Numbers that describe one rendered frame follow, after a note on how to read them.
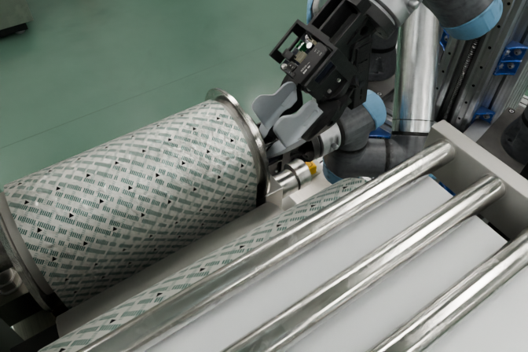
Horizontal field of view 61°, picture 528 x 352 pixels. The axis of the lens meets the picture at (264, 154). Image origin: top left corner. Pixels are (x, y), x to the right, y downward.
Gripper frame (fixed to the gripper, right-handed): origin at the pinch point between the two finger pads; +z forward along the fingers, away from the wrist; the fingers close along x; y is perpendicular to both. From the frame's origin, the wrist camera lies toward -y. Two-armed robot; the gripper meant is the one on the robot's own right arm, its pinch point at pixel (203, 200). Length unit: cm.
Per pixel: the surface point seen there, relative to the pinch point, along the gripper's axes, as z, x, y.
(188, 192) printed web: 6.0, 11.7, 18.9
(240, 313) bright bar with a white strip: 11.5, 31.9, 34.7
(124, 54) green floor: -44, -206, -109
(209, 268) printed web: 10.8, 26.8, 30.7
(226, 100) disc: -2.7, 5.2, 22.7
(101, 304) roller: 18.2, 15.5, 14.0
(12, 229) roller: 22.0, 8.3, 21.3
